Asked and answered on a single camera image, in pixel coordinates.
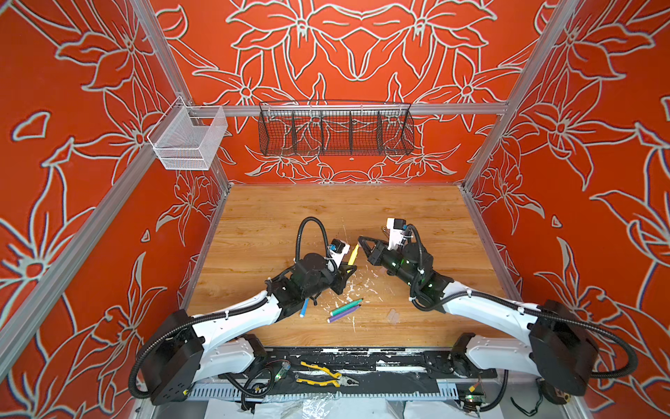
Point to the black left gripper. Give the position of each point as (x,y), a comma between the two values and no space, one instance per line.
(340,276)

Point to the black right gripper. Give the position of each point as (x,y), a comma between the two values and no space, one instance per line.
(378,253)

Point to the blue marker pen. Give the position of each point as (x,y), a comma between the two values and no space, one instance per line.
(304,308)

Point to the yellow highlighter pen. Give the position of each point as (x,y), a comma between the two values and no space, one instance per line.
(353,256)

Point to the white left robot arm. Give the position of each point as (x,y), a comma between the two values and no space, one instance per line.
(186,349)

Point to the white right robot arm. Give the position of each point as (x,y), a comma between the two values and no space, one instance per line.
(546,341)

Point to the purple marker pen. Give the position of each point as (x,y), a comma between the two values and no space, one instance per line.
(343,314)

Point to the green marker pen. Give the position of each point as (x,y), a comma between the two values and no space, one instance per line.
(346,307)

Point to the clear pen cap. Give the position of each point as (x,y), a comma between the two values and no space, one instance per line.
(393,317)

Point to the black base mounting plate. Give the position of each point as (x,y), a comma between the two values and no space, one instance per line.
(378,368)

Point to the right black tape measure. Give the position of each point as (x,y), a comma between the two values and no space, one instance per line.
(551,394)

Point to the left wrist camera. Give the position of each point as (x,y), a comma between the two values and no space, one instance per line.
(336,252)

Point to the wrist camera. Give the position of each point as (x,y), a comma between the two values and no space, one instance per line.
(396,229)
(336,252)

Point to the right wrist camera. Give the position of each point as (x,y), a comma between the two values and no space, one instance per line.
(396,229)

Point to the yellow handled pliers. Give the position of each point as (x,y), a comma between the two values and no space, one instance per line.
(330,378)

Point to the grey slotted cable duct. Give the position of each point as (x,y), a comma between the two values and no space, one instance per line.
(442,391)

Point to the black wire mesh basket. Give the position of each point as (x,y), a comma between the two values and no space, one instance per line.
(335,128)

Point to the white wire mesh basket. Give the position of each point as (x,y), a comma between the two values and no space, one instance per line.
(183,139)

